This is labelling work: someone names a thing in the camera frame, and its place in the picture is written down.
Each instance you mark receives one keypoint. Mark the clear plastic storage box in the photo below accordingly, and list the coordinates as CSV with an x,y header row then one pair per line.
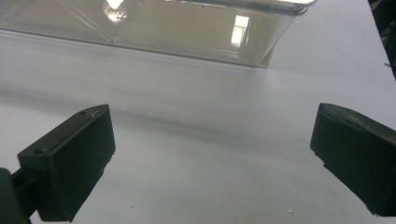
x,y
174,28

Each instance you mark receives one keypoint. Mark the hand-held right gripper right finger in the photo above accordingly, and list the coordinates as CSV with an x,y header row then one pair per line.
x,y
358,155

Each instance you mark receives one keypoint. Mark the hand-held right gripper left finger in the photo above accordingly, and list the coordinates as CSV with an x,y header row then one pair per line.
x,y
71,161

